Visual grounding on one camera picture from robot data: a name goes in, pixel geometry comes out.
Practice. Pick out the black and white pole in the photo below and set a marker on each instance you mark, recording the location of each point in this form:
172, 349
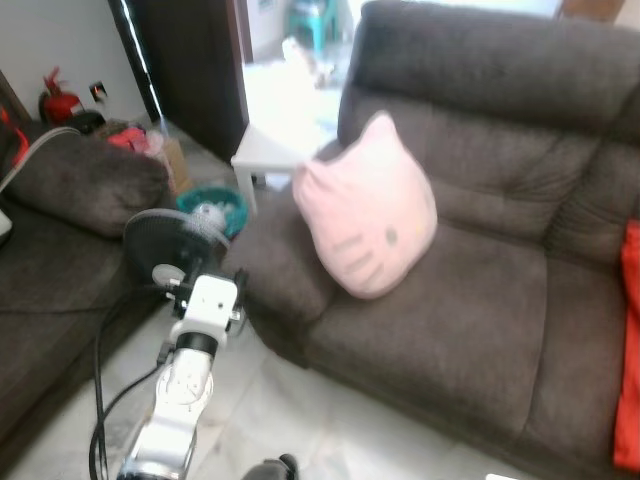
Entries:
140, 60

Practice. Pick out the pink cat face pillow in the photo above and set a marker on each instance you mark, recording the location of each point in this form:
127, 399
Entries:
365, 210

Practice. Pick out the black wall socket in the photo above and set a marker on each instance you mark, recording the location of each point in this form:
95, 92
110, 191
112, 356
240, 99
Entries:
98, 92

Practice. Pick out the red fire extinguisher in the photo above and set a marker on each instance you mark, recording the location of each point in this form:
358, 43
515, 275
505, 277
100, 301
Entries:
60, 100

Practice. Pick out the brown cardboard box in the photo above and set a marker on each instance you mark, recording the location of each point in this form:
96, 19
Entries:
175, 160

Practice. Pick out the black bag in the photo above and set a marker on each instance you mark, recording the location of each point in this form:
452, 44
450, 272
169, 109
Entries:
88, 122

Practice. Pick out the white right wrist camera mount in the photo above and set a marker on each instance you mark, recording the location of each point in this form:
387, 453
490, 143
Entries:
500, 477

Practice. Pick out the grey robot left leg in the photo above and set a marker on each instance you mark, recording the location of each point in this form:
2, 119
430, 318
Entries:
265, 470

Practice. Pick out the teal plastic basket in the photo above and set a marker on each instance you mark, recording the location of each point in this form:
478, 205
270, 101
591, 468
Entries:
238, 210

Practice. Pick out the brown fabric sofa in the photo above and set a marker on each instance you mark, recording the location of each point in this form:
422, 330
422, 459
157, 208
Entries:
480, 330
60, 260

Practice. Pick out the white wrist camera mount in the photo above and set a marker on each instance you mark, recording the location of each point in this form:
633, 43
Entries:
500, 477
210, 305

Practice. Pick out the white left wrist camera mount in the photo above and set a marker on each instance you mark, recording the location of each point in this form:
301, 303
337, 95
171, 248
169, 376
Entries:
210, 305

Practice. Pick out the red and pink heap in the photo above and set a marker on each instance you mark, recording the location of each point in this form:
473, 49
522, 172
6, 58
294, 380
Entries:
135, 140

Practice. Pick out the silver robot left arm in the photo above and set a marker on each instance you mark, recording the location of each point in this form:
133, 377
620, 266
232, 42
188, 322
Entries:
180, 400

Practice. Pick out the dark brown wooden door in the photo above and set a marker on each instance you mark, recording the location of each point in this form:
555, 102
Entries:
195, 70

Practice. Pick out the black floor fan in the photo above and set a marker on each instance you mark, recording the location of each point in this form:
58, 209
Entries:
165, 240

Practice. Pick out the red cushion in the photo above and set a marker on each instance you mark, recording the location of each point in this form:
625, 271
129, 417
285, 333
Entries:
628, 350

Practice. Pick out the teal plastic stool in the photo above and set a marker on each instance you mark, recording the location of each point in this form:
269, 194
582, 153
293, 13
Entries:
312, 18

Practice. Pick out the small red cloth item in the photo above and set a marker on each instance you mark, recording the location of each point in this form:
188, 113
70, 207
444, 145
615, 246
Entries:
10, 135

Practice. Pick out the white side table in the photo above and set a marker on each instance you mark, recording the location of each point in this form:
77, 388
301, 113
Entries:
265, 160

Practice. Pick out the brown wooden furniture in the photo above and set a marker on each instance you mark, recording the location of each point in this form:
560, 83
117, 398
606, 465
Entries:
592, 8

